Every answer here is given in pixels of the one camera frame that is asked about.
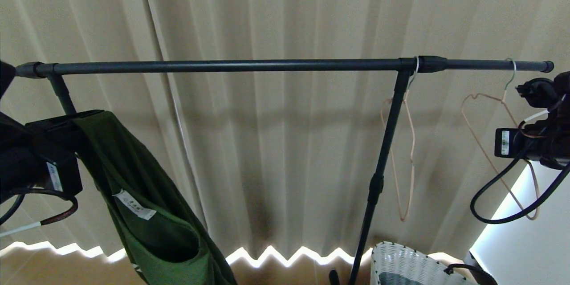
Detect white laundry basket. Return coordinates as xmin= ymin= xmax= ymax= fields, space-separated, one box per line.
xmin=370 ymin=241 xmax=497 ymax=285

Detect pink clothes hanger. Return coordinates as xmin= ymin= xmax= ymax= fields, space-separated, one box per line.
xmin=461 ymin=59 xmax=541 ymax=221
xmin=381 ymin=69 xmax=419 ymax=222

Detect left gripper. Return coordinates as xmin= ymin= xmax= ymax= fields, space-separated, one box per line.
xmin=24 ymin=109 xmax=105 ymax=156

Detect black cable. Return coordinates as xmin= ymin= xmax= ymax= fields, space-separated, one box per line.
xmin=471 ymin=142 xmax=570 ymax=225

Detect beige curtain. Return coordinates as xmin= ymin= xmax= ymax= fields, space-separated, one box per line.
xmin=0 ymin=0 xmax=570 ymax=268

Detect black clothes rack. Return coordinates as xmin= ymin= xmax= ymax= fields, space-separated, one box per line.
xmin=16 ymin=56 xmax=555 ymax=285

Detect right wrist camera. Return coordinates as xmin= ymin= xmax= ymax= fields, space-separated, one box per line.
xmin=495 ymin=128 xmax=529 ymax=159

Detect green long-sleeved shirt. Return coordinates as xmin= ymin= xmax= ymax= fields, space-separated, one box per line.
xmin=73 ymin=110 xmax=239 ymax=285

